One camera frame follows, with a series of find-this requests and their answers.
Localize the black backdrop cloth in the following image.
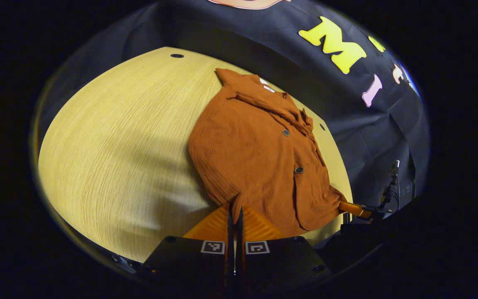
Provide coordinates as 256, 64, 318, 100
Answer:
36, 0, 430, 208

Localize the orange button jacket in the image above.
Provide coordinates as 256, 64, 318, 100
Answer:
188, 68, 349, 238

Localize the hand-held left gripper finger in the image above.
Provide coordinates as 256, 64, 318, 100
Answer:
137, 203, 235, 291
236, 204, 334, 291

